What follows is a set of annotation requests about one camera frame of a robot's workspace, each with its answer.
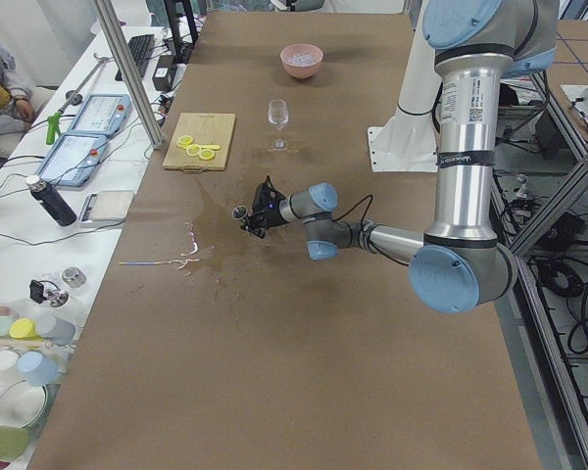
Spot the white kitchen scale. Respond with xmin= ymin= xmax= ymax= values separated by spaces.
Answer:
xmin=78 ymin=190 xmax=134 ymax=227

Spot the steel double jigger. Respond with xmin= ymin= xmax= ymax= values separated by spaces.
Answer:
xmin=231 ymin=205 xmax=250 ymax=223

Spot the aluminium frame post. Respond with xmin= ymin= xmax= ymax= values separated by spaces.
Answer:
xmin=94 ymin=0 xmax=164 ymax=150

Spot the black keyboard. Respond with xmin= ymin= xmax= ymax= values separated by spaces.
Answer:
xmin=128 ymin=34 xmax=155 ymax=79

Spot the white green rimmed plate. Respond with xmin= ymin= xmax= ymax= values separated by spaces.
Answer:
xmin=0 ymin=381 xmax=48 ymax=428

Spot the steel calibration weight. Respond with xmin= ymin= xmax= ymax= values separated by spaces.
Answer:
xmin=61 ymin=266 xmax=88 ymax=294

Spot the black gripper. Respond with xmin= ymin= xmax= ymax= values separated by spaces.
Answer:
xmin=240 ymin=176 xmax=294 ymax=239

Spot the clear wine glass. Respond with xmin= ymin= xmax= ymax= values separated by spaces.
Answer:
xmin=268 ymin=99 xmax=289 ymax=151

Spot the blue teach pendant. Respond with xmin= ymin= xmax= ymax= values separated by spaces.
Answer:
xmin=69 ymin=93 xmax=132 ymax=137
xmin=36 ymin=133 xmax=108 ymax=189

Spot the yellow cup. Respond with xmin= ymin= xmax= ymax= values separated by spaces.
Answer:
xmin=9 ymin=318 xmax=39 ymax=340

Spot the pink bowl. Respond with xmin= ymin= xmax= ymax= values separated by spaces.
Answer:
xmin=280 ymin=44 xmax=323 ymax=79

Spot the lemon slice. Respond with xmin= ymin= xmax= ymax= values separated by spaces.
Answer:
xmin=198 ymin=148 xmax=216 ymax=162
xmin=176 ymin=135 xmax=194 ymax=149
xmin=185 ymin=144 xmax=202 ymax=157

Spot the bamboo cutting board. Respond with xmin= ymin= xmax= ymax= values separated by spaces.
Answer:
xmin=163 ymin=113 xmax=236 ymax=171

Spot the clear ice cubes pile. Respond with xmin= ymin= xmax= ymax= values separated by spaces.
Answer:
xmin=286 ymin=51 xmax=318 ymax=68

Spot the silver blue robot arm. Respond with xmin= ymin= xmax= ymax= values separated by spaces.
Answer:
xmin=232 ymin=1 xmax=559 ymax=313

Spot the green handled reach grabber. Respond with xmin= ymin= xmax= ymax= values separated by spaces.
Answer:
xmin=45 ymin=52 xmax=114 ymax=146

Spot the seated person grey jacket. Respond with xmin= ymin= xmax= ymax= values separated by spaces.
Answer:
xmin=0 ymin=46 xmax=54 ymax=159

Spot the white camera stand base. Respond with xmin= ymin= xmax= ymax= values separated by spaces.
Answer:
xmin=367 ymin=13 xmax=441 ymax=172

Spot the black water bottle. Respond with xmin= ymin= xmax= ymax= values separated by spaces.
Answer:
xmin=25 ymin=174 xmax=77 ymax=226

